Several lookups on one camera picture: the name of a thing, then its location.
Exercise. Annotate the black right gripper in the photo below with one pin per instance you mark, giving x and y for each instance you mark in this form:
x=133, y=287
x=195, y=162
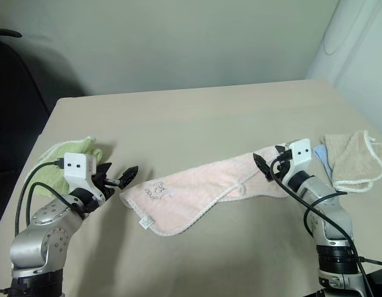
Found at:
x=281, y=168

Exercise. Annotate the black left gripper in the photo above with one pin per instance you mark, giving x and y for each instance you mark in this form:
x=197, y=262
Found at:
x=106, y=191

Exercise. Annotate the pink towel with white trim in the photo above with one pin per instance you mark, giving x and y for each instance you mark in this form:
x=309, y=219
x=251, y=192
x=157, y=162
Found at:
x=193, y=191

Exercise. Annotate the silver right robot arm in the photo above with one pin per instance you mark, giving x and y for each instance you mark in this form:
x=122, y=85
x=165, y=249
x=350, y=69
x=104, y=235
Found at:
x=328, y=213

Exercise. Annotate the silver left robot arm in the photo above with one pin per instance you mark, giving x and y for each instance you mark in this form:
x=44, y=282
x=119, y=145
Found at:
x=45, y=235

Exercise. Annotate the light blue cloth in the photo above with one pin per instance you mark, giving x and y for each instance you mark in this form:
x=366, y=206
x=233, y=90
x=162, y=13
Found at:
x=322, y=156

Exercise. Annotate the green towel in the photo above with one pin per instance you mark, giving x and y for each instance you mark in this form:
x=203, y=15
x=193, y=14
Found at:
x=54, y=178

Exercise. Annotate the beige towel with white trim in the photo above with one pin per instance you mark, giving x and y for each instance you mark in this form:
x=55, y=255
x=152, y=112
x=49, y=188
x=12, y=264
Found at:
x=354, y=164

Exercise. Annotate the black chair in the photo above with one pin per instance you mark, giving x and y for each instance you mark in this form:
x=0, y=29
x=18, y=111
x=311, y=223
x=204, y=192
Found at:
x=17, y=108

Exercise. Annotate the white rounded appliance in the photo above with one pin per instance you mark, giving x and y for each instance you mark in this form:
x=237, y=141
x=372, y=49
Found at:
x=354, y=46

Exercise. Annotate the black box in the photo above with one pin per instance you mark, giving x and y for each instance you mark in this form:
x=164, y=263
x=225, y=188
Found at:
x=379, y=280

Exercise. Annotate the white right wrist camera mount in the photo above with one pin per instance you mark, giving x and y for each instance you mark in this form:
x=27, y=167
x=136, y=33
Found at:
x=301, y=154

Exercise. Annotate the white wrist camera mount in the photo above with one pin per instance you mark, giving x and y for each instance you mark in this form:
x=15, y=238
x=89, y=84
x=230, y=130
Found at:
x=76, y=168
x=301, y=154

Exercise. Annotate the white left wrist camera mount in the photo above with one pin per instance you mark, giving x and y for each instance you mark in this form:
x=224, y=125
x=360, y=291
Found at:
x=76, y=168

